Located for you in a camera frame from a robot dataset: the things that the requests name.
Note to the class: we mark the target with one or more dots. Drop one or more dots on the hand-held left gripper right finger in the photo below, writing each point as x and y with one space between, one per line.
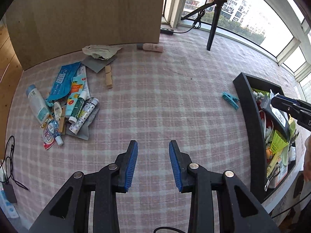
175 167

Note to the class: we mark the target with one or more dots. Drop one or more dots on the pink bottle dark cap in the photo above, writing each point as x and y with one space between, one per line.
151 47

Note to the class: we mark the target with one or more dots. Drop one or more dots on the white lotion bottle blue cap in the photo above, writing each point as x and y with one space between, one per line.
36 102

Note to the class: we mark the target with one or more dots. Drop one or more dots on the red white sachet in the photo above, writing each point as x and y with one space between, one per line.
47 139

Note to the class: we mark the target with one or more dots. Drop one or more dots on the black storage tray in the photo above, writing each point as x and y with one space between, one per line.
250 126

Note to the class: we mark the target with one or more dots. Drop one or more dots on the white blue patterned tube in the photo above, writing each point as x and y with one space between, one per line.
86 115

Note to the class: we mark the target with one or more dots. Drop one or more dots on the grey pouch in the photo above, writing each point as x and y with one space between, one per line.
82 133

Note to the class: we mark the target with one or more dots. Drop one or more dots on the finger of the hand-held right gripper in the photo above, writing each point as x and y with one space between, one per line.
284 106
288 98

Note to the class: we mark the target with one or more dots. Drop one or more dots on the white green packet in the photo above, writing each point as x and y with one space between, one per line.
82 74

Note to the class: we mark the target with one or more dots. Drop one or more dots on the black tripod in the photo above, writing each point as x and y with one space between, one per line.
213 29

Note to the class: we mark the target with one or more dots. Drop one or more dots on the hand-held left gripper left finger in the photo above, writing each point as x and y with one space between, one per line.
130 167

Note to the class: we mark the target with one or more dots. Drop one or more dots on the black power adapter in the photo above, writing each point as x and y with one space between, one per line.
9 193

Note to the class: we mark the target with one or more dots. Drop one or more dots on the wooden plank panel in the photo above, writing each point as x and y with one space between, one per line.
7 77

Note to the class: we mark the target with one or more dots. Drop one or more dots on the grey flat packet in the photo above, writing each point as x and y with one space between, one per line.
97 64

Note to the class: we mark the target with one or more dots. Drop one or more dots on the torn grey paper envelope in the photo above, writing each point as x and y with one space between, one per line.
99 50

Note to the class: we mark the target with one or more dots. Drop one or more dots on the wooden clothespin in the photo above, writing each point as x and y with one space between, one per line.
62 125
108 77

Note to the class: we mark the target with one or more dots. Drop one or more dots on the blue foil packet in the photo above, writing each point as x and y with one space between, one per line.
63 80

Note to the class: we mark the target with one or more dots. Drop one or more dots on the grapefruit print cream tube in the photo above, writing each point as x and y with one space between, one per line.
74 97

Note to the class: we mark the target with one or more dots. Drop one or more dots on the person's right hand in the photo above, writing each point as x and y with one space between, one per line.
307 160

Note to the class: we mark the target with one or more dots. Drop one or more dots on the small blue eye drops bottle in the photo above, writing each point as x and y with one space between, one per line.
53 128

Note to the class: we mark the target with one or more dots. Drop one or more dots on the white orange paper box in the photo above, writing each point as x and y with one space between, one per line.
281 174

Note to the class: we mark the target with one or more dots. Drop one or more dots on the green lip balm stick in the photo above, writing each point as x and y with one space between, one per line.
78 108

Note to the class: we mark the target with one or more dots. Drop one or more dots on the red plastic item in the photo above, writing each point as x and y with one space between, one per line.
261 115

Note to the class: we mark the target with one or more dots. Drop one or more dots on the silver metal clip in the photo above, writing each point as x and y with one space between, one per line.
274 172

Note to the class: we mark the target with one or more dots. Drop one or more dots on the light wooden board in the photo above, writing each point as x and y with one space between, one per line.
85 12

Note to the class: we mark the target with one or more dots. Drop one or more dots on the lime green mesh basket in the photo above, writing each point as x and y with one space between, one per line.
279 142

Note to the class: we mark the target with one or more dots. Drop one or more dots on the small white bottle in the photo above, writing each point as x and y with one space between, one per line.
57 111

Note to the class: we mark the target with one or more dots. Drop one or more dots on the lime green packet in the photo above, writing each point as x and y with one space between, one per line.
263 92

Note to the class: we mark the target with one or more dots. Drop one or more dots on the grey bead flower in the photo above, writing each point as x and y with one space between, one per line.
257 96

